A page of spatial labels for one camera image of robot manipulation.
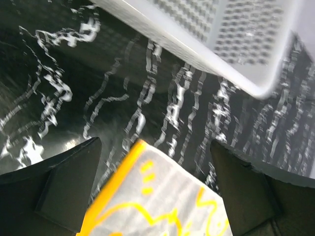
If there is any orange and grey towel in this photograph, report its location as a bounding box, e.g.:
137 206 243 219
80 140 232 236

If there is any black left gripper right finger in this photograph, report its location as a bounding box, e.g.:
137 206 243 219
211 140 315 236

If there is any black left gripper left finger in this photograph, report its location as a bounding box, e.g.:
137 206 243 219
0 137 102 236

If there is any white plastic mesh basket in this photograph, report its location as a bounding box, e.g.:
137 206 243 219
95 0 303 99

